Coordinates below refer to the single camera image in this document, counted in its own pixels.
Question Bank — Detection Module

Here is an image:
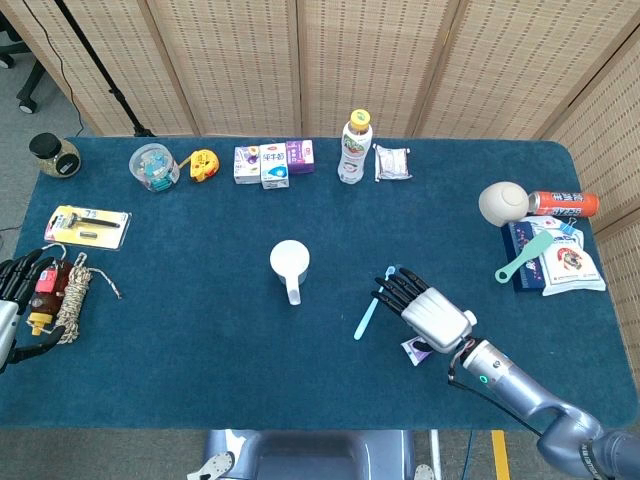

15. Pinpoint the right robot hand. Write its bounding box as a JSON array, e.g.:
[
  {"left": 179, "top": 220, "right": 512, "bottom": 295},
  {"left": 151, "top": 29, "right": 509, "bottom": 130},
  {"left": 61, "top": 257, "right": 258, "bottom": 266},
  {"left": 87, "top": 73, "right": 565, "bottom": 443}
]
[{"left": 373, "top": 268, "right": 479, "bottom": 355}]

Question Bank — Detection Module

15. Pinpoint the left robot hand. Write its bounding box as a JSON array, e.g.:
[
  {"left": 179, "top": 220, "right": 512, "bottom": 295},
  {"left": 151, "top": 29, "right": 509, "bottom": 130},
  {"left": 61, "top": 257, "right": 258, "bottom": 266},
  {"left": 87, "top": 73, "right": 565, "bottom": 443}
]
[{"left": 0, "top": 248, "right": 66, "bottom": 374}]

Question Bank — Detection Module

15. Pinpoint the purple white toothpaste tube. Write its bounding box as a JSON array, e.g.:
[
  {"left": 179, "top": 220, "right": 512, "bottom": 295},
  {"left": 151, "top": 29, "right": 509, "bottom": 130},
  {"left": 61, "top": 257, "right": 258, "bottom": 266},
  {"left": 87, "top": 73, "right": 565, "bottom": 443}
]
[{"left": 401, "top": 309, "right": 479, "bottom": 367}]

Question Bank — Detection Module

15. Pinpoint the light blue toothbrush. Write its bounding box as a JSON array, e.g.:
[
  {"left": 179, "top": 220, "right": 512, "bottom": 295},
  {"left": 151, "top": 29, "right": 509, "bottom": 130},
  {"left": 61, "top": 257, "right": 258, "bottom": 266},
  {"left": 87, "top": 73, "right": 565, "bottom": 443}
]
[{"left": 353, "top": 265, "right": 397, "bottom": 342}]

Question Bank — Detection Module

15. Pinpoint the white cup with handle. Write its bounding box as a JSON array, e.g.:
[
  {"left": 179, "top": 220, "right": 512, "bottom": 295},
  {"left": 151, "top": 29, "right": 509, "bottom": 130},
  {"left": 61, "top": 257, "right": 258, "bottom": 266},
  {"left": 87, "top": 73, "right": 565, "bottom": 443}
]
[{"left": 269, "top": 239, "right": 311, "bottom": 306}]

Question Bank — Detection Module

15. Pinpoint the brown sauce bottle red label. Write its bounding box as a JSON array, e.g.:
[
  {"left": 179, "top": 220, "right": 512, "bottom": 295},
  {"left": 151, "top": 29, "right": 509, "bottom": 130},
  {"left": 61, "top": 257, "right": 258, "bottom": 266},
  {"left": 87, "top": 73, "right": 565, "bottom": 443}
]
[{"left": 27, "top": 258, "right": 74, "bottom": 336}]

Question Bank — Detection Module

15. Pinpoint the teal rice spoon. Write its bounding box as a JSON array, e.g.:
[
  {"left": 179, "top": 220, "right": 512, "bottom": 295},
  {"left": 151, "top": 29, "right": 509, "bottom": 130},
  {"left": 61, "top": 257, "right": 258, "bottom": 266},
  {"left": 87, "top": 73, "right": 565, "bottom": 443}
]
[{"left": 494, "top": 229, "right": 555, "bottom": 285}]

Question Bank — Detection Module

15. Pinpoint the dark blue patterned box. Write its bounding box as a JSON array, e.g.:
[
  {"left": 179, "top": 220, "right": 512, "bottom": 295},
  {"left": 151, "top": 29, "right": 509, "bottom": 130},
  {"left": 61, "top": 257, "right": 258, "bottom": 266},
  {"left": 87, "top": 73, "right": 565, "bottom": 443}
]
[{"left": 501, "top": 220, "right": 551, "bottom": 293}]

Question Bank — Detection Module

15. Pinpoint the razor in yellow blister pack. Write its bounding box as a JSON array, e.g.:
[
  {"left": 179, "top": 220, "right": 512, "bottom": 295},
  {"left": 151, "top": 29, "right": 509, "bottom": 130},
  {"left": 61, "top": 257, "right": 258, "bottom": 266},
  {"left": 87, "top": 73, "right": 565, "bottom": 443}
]
[{"left": 43, "top": 204, "right": 133, "bottom": 251}]

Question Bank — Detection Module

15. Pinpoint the beige upturned bowl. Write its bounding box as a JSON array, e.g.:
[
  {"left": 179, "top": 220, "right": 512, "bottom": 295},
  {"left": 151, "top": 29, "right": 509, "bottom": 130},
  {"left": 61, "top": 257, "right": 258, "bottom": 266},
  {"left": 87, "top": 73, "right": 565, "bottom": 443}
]
[{"left": 478, "top": 181, "right": 530, "bottom": 229}]

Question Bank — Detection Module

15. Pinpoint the white plastic packet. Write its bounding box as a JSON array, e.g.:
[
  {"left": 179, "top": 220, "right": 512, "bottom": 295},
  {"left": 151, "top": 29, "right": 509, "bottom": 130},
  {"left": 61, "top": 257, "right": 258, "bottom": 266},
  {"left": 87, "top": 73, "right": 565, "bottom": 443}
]
[{"left": 524, "top": 215, "right": 586, "bottom": 251}]

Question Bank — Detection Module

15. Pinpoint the white snack bag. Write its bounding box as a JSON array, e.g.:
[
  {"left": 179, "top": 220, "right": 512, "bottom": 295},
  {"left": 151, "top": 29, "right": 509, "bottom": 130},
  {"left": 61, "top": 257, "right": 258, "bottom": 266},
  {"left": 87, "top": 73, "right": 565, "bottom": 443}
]
[{"left": 537, "top": 234, "right": 607, "bottom": 297}]

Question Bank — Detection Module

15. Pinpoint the yellow floor tape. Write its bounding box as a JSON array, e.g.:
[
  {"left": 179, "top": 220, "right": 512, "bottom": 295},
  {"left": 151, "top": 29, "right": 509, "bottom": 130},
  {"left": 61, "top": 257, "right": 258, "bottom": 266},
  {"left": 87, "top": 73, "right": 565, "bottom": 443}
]
[{"left": 491, "top": 429, "right": 511, "bottom": 480}]

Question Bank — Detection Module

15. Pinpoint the silver snack packet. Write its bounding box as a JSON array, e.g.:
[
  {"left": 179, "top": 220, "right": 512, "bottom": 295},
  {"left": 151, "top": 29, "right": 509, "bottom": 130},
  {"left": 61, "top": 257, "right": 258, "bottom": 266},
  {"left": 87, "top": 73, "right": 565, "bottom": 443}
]
[{"left": 373, "top": 143, "right": 414, "bottom": 182}]

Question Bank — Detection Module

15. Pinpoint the orange spray can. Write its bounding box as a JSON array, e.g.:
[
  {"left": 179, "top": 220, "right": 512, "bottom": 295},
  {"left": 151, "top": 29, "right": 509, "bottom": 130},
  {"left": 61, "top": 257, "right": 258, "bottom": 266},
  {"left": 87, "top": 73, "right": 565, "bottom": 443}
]
[{"left": 527, "top": 190, "right": 600, "bottom": 219}]

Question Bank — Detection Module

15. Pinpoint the glass jar black lid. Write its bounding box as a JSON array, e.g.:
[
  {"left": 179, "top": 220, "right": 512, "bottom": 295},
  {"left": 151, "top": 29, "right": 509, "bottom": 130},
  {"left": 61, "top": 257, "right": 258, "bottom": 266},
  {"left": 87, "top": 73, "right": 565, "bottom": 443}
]
[{"left": 28, "top": 132, "right": 81, "bottom": 178}]

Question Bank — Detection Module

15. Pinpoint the drink bottle yellow cap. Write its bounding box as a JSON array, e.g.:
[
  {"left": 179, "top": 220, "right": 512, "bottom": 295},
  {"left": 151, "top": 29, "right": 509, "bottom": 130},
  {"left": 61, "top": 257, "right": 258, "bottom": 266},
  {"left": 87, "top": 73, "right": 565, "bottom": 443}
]
[{"left": 337, "top": 109, "right": 374, "bottom": 185}]

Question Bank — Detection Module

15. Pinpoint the grey blue robot torso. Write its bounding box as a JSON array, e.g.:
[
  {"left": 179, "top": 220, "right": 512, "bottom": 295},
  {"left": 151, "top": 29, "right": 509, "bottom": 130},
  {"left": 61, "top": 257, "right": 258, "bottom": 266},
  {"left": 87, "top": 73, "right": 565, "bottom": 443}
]
[{"left": 185, "top": 428, "right": 441, "bottom": 480}]

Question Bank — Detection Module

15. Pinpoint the blue table cloth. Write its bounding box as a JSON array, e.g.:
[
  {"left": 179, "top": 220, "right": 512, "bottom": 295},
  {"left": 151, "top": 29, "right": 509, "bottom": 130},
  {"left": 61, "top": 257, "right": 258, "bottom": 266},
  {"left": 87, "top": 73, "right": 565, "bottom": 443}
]
[{"left": 0, "top": 135, "right": 632, "bottom": 432}]

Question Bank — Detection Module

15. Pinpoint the clear plastic jar of clips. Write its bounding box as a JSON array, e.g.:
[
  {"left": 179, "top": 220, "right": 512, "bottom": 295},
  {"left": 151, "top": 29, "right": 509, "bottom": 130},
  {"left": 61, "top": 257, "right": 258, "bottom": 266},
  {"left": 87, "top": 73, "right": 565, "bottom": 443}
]
[{"left": 128, "top": 143, "right": 181, "bottom": 194}]

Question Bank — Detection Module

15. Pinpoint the white blue milk carton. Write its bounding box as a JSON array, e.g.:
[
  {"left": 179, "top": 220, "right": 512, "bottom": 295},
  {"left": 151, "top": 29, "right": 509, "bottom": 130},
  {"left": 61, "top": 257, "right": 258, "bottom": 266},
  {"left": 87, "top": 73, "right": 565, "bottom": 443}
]
[{"left": 258, "top": 142, "right": 291, "bottom": 190}]

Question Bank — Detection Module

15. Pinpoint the black office chair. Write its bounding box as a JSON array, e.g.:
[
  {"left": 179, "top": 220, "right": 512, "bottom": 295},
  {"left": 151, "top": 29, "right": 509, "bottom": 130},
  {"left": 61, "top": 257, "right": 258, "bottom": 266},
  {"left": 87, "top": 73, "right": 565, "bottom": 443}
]
[{"left": 0, "top": 12, "right": 49, "bottom": 114}]

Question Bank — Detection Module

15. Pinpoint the white purple milk carton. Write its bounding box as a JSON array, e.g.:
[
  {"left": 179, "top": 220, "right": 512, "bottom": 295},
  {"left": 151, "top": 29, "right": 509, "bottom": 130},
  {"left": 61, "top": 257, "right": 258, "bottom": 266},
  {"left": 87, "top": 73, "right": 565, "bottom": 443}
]
[{"left": 233, "top": 145, "right": 262, "bottom": 186}]

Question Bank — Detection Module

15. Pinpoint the yellow tape measure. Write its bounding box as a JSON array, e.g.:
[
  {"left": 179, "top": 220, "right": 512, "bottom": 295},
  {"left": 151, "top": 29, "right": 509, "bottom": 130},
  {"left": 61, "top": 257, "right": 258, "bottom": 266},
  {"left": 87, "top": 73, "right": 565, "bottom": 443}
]
[{"left": 179, "top": 149, "right": 221, "bottom": 183}]

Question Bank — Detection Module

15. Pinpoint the black tripod stand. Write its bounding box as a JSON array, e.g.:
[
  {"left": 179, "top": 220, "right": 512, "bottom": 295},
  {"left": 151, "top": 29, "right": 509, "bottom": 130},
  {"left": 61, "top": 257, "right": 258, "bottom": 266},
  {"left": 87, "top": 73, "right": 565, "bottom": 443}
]
[{"left": 53, "top": 0, "right": 156, "bottom": 138}]

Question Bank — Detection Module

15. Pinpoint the bamboo folding screen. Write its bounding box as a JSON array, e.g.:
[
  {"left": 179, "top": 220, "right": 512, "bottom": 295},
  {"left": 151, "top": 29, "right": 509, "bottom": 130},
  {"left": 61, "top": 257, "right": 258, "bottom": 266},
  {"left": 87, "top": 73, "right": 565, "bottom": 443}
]
[{"left": 0, "top": 0, "right": 640, "bottom": 351}]

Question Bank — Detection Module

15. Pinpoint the coiled speckled rope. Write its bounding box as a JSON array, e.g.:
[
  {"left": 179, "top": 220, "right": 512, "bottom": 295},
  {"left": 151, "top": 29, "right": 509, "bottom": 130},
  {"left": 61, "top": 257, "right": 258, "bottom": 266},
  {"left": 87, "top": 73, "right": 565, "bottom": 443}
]
[{"left": 23, "top": 243, "right": 123, "bottom": 345}]

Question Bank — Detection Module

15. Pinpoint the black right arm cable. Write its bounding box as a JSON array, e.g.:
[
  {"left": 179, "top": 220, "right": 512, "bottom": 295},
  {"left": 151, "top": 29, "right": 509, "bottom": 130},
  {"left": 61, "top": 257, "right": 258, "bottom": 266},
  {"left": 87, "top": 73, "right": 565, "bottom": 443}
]
[{"left": 447, "top": 344, "right": 545, "bottom": 440}]

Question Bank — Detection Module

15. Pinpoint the thin black hanging cable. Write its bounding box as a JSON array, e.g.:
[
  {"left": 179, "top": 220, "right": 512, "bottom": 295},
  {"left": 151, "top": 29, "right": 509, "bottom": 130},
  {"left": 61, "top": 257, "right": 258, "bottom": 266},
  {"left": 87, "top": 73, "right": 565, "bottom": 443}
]
[{"left": 19, "top": 0, "right": 84, "bottom": 126}]

